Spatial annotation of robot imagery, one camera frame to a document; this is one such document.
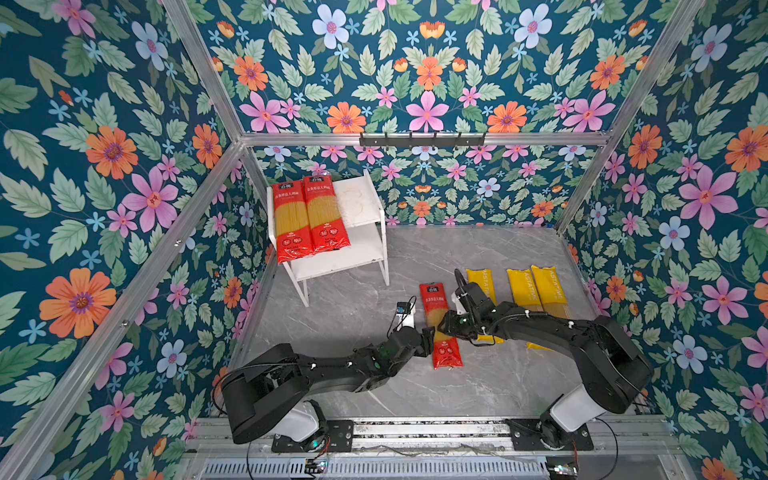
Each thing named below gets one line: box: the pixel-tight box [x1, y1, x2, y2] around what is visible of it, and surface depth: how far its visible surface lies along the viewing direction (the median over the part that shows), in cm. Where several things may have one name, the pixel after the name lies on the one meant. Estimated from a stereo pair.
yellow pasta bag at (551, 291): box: [531, 265, 569, 319], surface depth 100 cm
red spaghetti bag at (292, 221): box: [272, 180, 315, 264], surface depth 76 cm
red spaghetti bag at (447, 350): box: [419, 282, 464, 370], surface depth 89 cm
